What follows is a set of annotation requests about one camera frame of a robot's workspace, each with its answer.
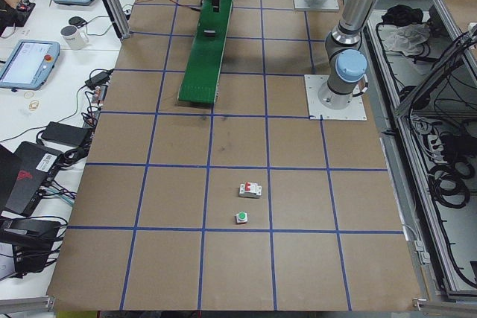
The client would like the black dock box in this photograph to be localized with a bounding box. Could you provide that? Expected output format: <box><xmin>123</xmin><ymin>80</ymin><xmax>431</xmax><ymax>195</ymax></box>
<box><xmin>1</xmin><ymin>217</ymin><xmax>64</xmax><ymax>279</ymax></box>

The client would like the black power brick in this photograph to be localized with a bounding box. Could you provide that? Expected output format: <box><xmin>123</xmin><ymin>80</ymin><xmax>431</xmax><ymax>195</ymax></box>
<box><xmin>41</xmin><ymin>121</ymin><xmax>92</xmax><ymax>147</ymax></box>

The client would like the black computer mouse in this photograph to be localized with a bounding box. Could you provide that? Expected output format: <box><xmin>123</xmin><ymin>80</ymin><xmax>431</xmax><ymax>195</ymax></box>
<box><xmin>69</xmin><ymin>16</ymin><xmax>87</xmax><ymax>28</ymax></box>

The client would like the white crumpled cloth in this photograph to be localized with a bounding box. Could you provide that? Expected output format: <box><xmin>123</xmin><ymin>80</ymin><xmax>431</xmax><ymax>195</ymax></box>
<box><xmin>383</xmin><ymin>24</ymin><xmax>431</xmax><ymax>56</ymax></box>

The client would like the near teach pendant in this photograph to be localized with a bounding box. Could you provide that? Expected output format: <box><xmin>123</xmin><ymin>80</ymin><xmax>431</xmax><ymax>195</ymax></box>
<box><xmin>1</xmin><ymin>39</ymin><xmax>60</xmax><ymax>90</ymax></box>

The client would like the white red circuit breaker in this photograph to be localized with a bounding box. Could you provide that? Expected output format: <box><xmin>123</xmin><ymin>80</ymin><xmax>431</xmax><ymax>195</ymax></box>
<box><xmin>238</xmin><ymin>182</ymin><xmax>262</xmax><ymax>198</ymax></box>

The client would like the green conveyor belt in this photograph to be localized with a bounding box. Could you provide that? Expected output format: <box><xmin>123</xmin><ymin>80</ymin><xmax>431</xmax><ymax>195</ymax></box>
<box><xmin>178</xmin><ymin>0</ymin><xmax>234</xmax><ymax>104</ymax></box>

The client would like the black capacitor block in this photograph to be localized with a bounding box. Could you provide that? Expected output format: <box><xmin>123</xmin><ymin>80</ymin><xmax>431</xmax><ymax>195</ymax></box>
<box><xmin>203</xmin><ymin>29</ymin><xmax>217</xmax><ymax>38</ymax></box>

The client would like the green push button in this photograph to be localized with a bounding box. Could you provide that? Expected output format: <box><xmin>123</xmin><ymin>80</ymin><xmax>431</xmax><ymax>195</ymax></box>
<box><xmin>235</xmin><ymin>212</ymin><xmax>248</xmax><ymax>225</ymax></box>

